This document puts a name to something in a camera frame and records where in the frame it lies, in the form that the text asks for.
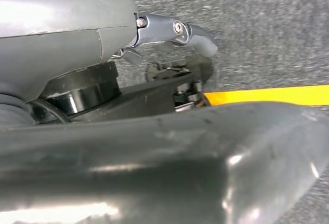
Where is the black robot leg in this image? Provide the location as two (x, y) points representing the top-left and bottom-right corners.
(29, 54), (214, 125)

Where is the yellow floor tape outline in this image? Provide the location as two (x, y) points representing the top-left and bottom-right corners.
(204, 85), (329, 107)

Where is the left robot arm sleeve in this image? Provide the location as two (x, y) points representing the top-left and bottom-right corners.
(0, 93), (35, 128)

